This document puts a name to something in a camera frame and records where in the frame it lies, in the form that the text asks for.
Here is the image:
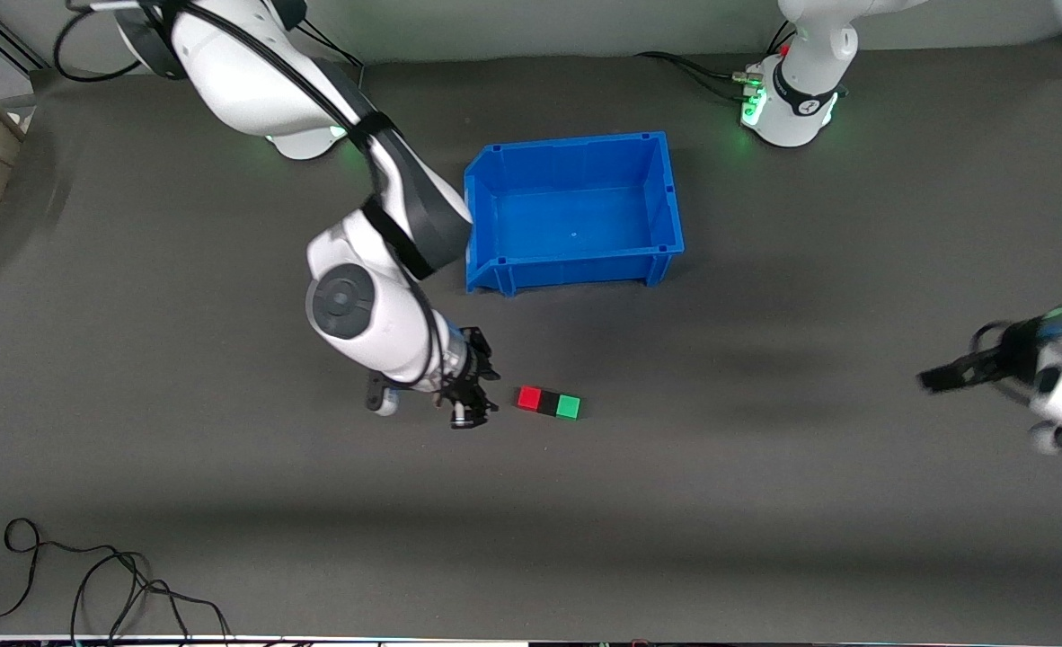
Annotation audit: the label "blue plastic storage bin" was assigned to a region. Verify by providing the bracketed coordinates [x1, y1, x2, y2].
[464, 131, 686, 297]

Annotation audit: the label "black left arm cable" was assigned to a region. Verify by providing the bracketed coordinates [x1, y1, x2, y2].
[969, 319, 1049, 407]

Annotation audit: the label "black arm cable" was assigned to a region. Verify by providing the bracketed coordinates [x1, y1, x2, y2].
[969, 319, 1049, 407]
[53, 0, 496, 405]

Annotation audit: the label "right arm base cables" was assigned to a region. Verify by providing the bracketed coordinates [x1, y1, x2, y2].
[297, 18, 367, 69]

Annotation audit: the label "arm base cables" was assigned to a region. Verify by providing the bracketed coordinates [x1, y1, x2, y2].
[297, 18, 367, 69]
[634, 22, 797, 104]

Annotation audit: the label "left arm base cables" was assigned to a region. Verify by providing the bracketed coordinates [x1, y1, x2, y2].
[634, 22, 797, 104]

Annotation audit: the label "thin black loose cable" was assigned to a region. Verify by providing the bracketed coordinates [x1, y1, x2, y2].
[0, 518, 235, 643]

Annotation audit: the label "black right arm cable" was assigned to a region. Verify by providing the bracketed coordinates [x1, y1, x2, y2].
[53, 0, 496, 405]

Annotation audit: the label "aluminium frame rail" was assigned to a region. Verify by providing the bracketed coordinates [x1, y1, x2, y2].
[0, 0, 49, 73]

